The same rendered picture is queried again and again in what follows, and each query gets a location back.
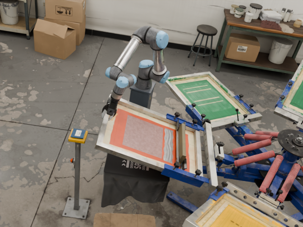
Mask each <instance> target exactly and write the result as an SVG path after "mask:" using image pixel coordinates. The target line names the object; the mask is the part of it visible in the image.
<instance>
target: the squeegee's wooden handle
mask: <svg viewBox="0 0 303 227"><path fill-rule="evenodd" d="M178 145H179V162H180V163H182V162H183V161H184V159H185V158H186V140H185V124H183V123H182V124H181V125H180V127H179V129H178Z"/></svg>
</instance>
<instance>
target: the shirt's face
mask: <svg viewBox="0 0 303 227"><path fill-rule="evenodd" d="M122 160H123V158H121V157H118V156H115V155H112V154H109V153H108V157H107V161H106V166H105V171H106V172H112V173H120V174H127V175H133V176H139V177H148V178H154V179H161V180H167V181H170V177H168V176H165V175H162V174H161V172H160V171H157V170H155V169H152V168H150V170H149V171H147V170H141V169H134V168H126V167H122V166H121V165H122Z"/></svg>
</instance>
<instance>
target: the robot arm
mask: <svg viewBox="0 0 303 227"><path fill-rule="evenodd" d="M144 41H145V42H147V43H149V44H150V48H151V49H152V52H153V61H151V60H143V61H141V62H140V64H139V69H138V77H137V78H136V77H135V76H134V75H132V74H130V75H127V74H125V73H122V71H123V70H124V68H125V67H126V65H127V63H128V62H129V60H130V59H131V58H132V56H133V54H134V53H135V51H136V50H137V48H138V47H139V45H141V44H142V43H143V42H144ZM168 41H169V36H168V34H167V33H166V32H164V31H161V30H158V29H156V28H153V27H151V26H143V27H140V28H139V29H137V30H136V31H135V32H134V33H133V34H132V36H131V40H130V41H129V43H128V44H127V46H126V47H125V49H124V50H123V52H122V54H121V55H120V57H119V58H118V59H117V61H116V62H115V64H114V66H113V67H109V68H107V69H106V72H105V74H106V76H107V77H108V78H110V79H112V80H114V81H116V84H115V86H114V89H113V90H112V91H111V92H112V93H111V95H110V97H109V99H108V101H107V103H106V105H105V106H104V107H103V109H102V115H101V117H102V118H104V116H105V114H107V115H110V117H109V120H108V121H110V120H111V119H112V118H113V117H114V116H115V115H116V112H117V109H116V108H117V105H118V101H120V99H121V97H122V95H123V93H124V91H125V90H126V89H127V88H129V87H131V86H133V85H135V86H136V87H137V88H138V89H141V90H148V89H150V88H151V87H152V80H154V81H157V82H159V83H161V84H163V83H165V82H166V80H167V79H168V77H169V74H170V72H169V71H167V70H166V66H165V62H164V48H165V47H166V46H167V44H168ZM151 79H152V80H151Z"/></svg>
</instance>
